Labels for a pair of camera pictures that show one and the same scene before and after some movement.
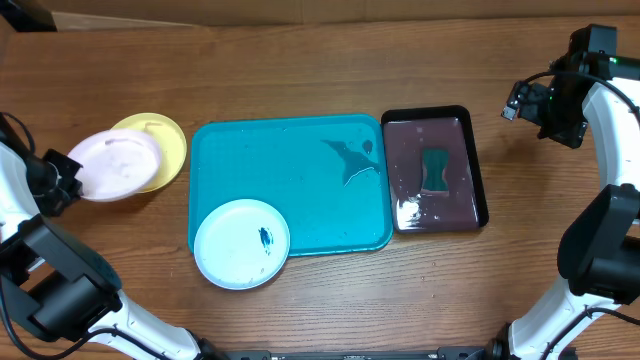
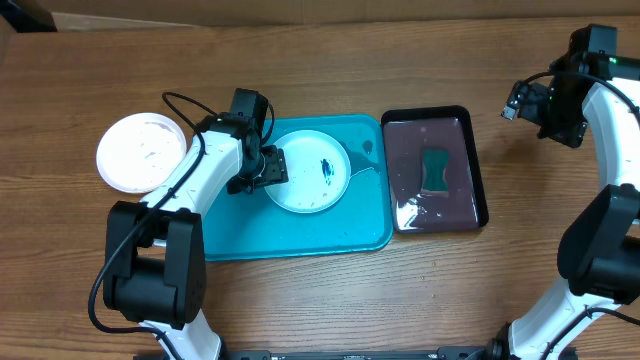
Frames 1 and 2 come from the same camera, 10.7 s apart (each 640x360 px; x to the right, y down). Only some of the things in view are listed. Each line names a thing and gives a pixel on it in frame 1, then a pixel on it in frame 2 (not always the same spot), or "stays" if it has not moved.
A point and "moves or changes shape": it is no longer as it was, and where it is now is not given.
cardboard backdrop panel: x=69 y=15 stays
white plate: x=116 y=164 moves or changes shape
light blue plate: x=242 y=244 → x=318 y=170
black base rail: x=444 y=353 stays
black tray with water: x=408 y=130 stays
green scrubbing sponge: x=435 y=161 stays
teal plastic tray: x=327 y=175 stays
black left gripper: x=54 y=203 → x=275 y=171
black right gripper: x=570 y=135 stays
